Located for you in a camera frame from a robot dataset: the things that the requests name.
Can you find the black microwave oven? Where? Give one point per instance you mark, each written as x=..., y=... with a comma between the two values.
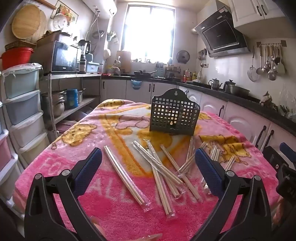
x=64, y=58

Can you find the kitchen window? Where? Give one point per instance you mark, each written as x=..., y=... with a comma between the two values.
x=148, y=32

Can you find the black frying pan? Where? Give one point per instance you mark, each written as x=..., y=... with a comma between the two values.
x=143, y=73

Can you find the clear plastic bag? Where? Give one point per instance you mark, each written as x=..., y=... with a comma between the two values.
x=286, y=104

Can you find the row of hanging utensils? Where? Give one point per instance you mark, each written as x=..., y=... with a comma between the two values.
x=272, y=62

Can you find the black spice rack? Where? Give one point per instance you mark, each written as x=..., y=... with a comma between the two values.
x=173, y=70

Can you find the black blender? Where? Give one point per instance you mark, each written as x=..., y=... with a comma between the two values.
x=83, y=49

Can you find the group of condiment bottles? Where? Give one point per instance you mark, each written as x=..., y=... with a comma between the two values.
x=192, y=76

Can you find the person's right hand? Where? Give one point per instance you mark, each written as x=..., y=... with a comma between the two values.
x=277, y=213

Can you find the fruit wall picture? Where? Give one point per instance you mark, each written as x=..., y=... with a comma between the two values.
x=68, y=11

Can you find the metal shelf rack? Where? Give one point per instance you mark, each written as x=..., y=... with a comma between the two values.
x=74, y=109

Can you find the small round wall fan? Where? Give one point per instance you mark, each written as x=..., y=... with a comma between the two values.
x=183, y=56

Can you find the wooden cutting board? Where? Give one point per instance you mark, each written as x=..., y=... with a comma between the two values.
x=124, y=61

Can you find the steel kettle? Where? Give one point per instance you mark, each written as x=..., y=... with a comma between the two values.
x=214, y=83

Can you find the wide steel pot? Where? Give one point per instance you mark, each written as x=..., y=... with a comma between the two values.
x=240, y=91

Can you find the knobby brown root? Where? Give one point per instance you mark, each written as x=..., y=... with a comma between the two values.
x=267, y=100

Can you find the stacked steel pots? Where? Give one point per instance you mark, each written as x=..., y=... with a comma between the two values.
x=56, y=104

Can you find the grey plastic container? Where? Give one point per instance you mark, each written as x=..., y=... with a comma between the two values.
x=93, y=67

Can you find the wooden rolling pin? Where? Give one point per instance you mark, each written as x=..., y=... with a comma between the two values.
x=47, y=4

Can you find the bunch of chopsticks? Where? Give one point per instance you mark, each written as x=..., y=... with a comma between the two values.
x=124, y=176

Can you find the blue plastic bag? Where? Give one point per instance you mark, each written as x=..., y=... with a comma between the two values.
x=136, y=84

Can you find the pink printed blanket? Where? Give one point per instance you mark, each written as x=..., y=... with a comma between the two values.
x=111, y=208

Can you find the pastel plastic drawer tower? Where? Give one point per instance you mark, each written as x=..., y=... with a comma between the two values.
x=20, y=81

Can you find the black-lidded pot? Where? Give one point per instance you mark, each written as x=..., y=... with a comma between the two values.
x=229, y=83

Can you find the white upper cabinet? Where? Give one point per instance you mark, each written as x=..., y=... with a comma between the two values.
x=254, y=14

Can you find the black perforated utensil holder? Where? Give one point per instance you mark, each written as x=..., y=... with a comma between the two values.
x=161, y=111

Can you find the white round plate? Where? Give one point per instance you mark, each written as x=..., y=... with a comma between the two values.
x=60, y=22

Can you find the round bamboo tray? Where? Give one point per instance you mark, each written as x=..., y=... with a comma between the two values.
x=27, y=22

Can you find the black range hood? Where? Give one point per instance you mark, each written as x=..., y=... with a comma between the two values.
x=219, y=37

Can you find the blue canister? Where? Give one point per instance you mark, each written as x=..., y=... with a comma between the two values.
x=72, y=98

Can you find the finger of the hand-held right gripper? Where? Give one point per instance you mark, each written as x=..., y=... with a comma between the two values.
x=275, y=157
x=288, y=149

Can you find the white lower cabinets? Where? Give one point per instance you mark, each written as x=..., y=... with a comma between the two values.
x=240, y=118

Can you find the white water heater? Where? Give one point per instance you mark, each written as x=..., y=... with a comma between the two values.
x=105, y=8

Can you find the small hanging utensil set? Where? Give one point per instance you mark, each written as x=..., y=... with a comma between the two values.
x=203, y=58

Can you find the black kitchen countertop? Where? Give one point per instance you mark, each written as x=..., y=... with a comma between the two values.
x=254, y=100

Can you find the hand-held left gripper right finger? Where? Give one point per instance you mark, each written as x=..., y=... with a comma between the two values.
x=208, y=171

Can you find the red plastic basin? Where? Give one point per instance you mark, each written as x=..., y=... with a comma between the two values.
x=16, y=58

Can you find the small steel pot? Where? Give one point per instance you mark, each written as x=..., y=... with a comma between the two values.
x=81, y=96

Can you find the grey wall cup holder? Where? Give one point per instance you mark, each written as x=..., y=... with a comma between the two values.
x=111, y=36

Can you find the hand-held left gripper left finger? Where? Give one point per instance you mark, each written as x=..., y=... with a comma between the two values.
x=89, y=169

